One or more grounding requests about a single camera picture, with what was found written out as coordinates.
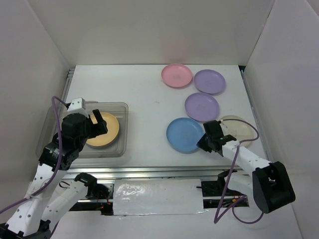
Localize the yellow plate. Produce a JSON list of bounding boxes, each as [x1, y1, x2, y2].
[[86, 112, 120, 147]]

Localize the blue plate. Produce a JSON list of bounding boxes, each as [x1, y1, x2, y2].
[[166, 118, 204, 154]]

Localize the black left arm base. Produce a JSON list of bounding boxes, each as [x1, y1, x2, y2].
[[70, 183, 114, 216]]

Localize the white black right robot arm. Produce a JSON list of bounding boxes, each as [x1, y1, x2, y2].
[[197, 120, 296, 214]]

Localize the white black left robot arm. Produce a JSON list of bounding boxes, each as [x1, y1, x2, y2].
[[0, 109, 108, 239]]

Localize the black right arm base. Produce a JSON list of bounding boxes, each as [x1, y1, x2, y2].
[[196, 170, 243, 199]]

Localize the clear plastic bin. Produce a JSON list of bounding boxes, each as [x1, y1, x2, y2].
[[36, 101, 129, 158]]

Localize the purple plate near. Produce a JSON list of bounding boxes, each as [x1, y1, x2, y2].
[[184, 92, 220, 122]]

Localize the purple plate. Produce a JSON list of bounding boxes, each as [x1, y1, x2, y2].
[[193, 69, 226, 95], [184, 92, 220, 122]]

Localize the cream plate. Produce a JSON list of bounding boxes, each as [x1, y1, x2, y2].
[[219, 115, 256, 141]]

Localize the purple plate far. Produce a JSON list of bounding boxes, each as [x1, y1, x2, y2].
[[193, 69, 226, 95]]

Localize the pink plate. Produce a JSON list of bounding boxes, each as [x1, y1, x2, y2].
[[161, 63, 193, 88]]

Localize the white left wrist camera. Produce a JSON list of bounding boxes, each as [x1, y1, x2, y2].
[[67, 98, 89, 118]]

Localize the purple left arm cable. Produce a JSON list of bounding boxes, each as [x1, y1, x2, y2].
[[0, 96, 70, 217]]

